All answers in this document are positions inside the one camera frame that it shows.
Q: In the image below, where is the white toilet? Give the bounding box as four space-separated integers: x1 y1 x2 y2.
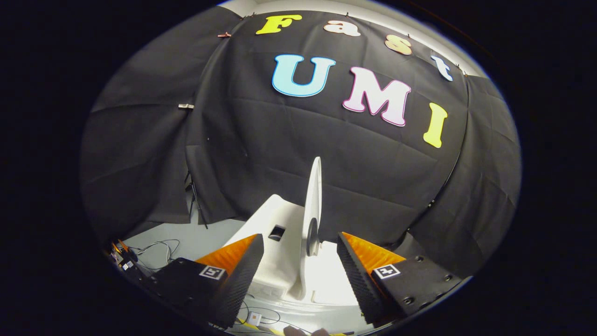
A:
223 194 374 334

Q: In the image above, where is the dark equipment with orange parts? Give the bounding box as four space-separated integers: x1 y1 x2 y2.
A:
109 239 141 281

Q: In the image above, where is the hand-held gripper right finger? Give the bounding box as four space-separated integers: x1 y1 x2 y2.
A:
337 232 469 327

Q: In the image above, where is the black stand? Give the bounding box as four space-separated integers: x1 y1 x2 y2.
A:
184 170 209 230

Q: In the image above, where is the black backdrop cloth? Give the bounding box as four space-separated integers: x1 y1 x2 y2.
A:
79 7 522 280

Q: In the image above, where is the grey floor cable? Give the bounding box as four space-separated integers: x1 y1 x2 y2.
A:
134 239 181 272

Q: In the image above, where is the white toilet lid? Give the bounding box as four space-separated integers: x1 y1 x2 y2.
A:
298 156 323 302

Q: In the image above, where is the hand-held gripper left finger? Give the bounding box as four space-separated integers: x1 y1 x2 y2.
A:
140 233 264 329

